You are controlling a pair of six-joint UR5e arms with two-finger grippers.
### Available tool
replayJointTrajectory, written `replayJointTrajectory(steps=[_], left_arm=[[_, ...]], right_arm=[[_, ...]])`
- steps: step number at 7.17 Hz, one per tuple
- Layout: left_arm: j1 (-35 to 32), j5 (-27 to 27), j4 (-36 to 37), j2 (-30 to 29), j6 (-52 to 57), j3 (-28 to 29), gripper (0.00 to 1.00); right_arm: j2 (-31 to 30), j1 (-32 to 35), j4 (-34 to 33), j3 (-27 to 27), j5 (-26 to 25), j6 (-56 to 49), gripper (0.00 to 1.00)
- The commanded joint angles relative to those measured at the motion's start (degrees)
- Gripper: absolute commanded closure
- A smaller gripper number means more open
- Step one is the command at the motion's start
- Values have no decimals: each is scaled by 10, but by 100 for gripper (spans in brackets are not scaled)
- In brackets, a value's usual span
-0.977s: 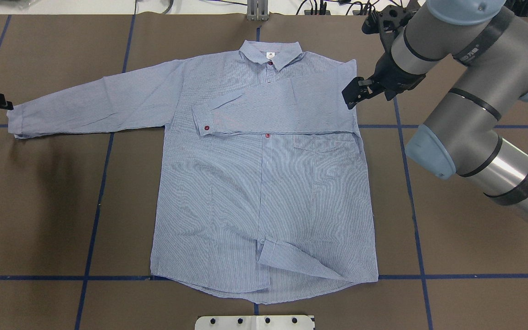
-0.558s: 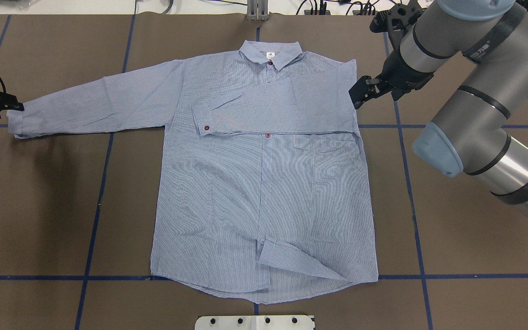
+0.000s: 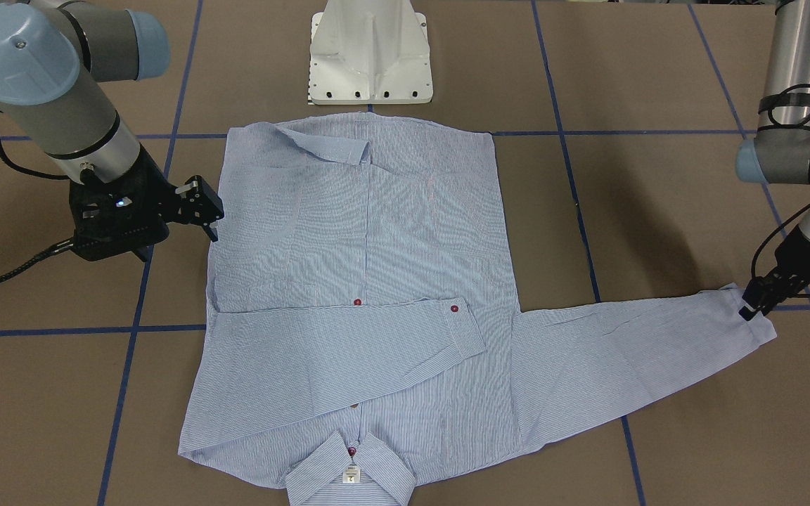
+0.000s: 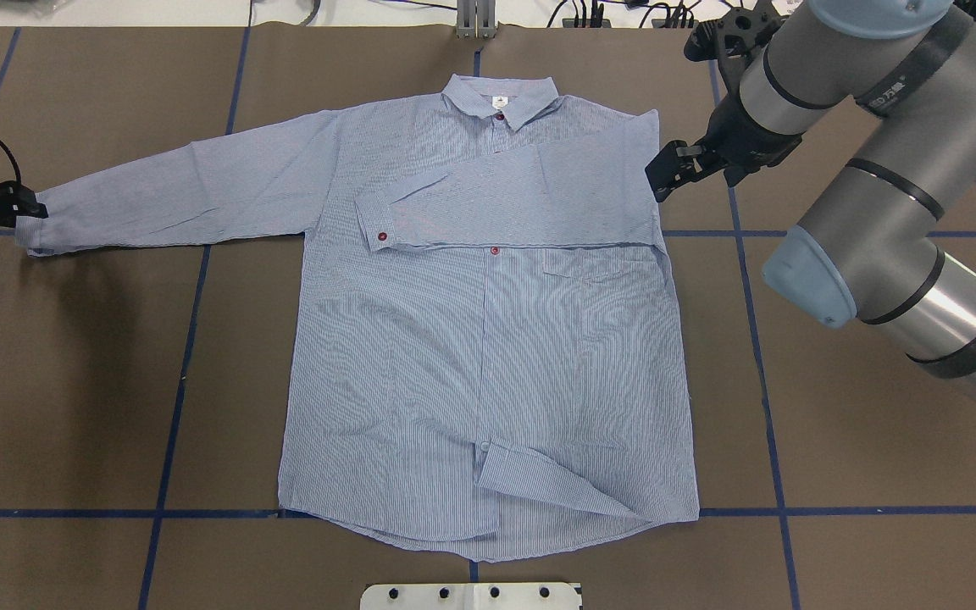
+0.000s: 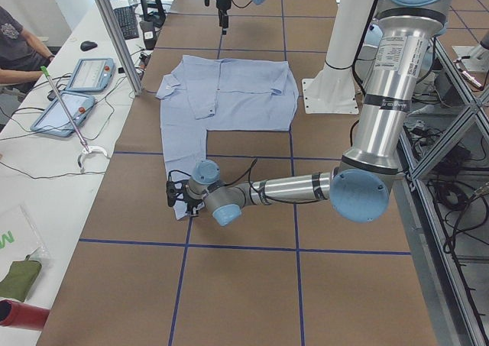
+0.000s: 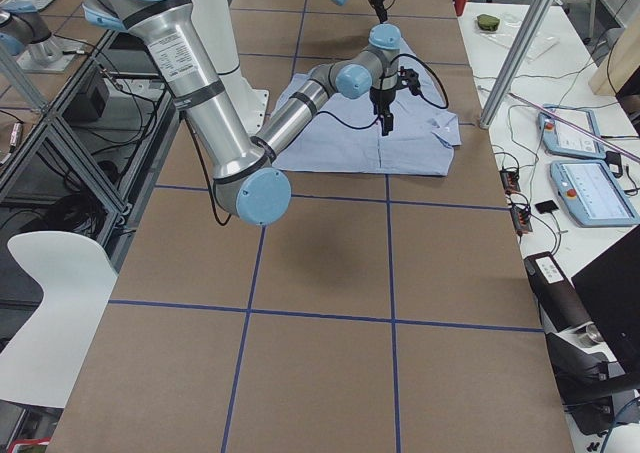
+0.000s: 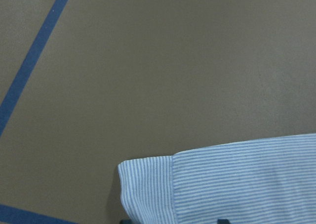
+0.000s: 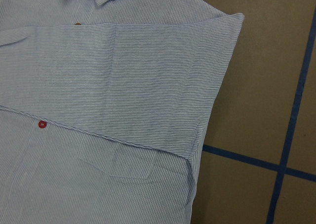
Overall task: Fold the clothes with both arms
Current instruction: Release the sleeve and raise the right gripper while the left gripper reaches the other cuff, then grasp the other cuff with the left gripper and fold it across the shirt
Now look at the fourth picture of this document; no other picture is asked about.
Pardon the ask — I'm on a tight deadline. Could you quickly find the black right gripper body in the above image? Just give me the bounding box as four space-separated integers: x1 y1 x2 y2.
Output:
702 93 802 188

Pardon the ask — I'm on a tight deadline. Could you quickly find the light blue striped shirt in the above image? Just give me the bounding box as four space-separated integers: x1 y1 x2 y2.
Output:
15 75 700 563

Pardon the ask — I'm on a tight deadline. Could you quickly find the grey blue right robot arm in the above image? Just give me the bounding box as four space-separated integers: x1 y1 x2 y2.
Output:
646 1 976 399

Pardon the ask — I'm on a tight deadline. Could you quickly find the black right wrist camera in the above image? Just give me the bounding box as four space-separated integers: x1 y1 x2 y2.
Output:
683 3 787 63

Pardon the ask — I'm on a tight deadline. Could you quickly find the grey aluminium frame post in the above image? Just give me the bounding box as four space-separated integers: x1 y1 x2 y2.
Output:
456 0 498 39

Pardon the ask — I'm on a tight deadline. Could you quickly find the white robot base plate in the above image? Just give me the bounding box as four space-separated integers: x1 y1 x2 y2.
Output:
359 582 584 609

